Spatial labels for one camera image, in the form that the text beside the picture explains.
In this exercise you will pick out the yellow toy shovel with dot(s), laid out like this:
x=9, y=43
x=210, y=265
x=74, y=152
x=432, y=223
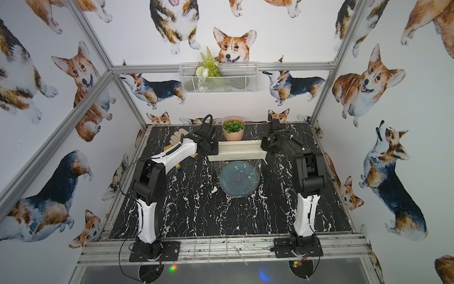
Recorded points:
x=177, y=166

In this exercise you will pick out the white wire wall basket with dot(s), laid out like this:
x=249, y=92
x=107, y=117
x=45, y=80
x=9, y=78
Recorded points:
x=227, y=78

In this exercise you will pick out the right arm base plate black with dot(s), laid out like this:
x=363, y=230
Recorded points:
x=296, y=247

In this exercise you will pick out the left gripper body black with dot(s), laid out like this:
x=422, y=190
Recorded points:
x=213, y=147

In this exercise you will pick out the green fern with white flower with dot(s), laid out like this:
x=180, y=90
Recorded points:
x=207, y=67

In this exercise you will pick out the blue-grey ceramic plate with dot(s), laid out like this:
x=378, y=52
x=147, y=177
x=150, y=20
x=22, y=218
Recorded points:
x=239, y=179

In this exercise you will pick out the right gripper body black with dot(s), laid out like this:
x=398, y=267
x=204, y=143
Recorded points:
x=265, y=145

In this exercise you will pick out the aluminium front rail frame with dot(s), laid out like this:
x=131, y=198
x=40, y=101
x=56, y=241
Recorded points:
x=223, y=250

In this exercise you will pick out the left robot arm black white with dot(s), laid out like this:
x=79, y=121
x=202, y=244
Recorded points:
x=149, y=181

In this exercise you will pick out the beige work glove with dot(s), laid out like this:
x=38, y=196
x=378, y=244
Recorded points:
x=185, y=145

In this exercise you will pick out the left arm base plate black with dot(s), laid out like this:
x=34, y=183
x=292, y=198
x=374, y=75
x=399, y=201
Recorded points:
x=164, y=251

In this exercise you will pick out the pink pot with green plant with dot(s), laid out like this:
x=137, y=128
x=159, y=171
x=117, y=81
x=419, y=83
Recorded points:
x=233, y=129

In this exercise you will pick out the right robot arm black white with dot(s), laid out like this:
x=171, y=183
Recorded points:
x=309, y=180

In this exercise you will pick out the cream plastic wrap dispenser box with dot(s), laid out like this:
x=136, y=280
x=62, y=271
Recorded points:
x=239, y=150

